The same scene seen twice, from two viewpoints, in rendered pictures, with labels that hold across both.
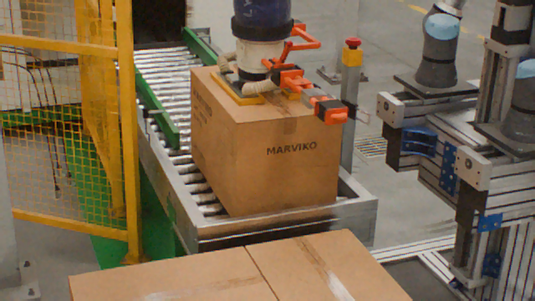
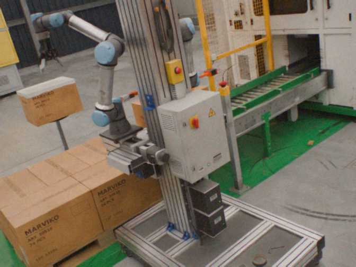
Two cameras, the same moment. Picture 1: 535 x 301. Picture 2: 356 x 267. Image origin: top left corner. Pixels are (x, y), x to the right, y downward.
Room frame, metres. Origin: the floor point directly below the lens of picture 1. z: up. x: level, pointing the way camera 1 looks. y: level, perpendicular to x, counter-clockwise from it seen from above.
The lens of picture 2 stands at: (1.93, -3.29, 1.92)
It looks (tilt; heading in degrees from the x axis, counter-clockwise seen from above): 22 degrees down; 77
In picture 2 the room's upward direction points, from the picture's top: 12 degrees counter-clockwise
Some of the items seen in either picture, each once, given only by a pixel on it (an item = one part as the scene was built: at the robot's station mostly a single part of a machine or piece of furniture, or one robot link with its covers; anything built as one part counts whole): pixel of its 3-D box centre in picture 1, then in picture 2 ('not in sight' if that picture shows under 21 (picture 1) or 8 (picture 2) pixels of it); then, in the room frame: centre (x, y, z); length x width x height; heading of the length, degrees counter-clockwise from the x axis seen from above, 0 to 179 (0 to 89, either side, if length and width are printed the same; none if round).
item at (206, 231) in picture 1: (290, 217); not in sight; (2.36, -0.10, 0.58); 0.70 x 0.03 x 0.06; 111
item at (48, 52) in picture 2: not in sight; (47, 49); (1.82, -0.74, 1.66); 0.09 x 0.08 x 0.12; 112
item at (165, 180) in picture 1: (135, 125); not in sight; (3.33, 0.62, 0.50); 2.31 x 0.05 x 0.19; 21
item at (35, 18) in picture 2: not in sight; (39, 23); (1.82, -0.74, 1.82); 0.09 x 0.08 x 0.11; 142
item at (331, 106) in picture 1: (330, 111); not in sight; (2.14, -0.20, 1.08); 0.08 x 0.07 x 0.05; 22
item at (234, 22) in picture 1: (262, 23); not in sight; (2.70, 0.02, 1.19); 0.23 x 0.23 x 0.04
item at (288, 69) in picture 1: (287, 75); not in sight; (2.47, -0.07, 1.08); 0.10 x 0.08 x 0.06; 112
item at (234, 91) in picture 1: (236, 83); not in sight; (2.66, 0.11, 0.97); 0.34 x 0.10 x 0.05; 22
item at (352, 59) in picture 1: (343, 155); (231, 140); (3.07, -0.36, 0.50); 0.07 x 0.07 x 1.00; 21
